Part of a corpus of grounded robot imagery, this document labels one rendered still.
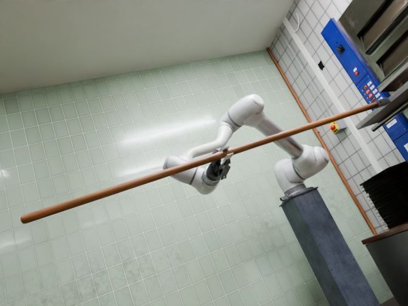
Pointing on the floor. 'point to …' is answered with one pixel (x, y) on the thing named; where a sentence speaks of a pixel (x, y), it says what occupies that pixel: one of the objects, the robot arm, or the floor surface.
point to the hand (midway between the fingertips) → (226, 153)
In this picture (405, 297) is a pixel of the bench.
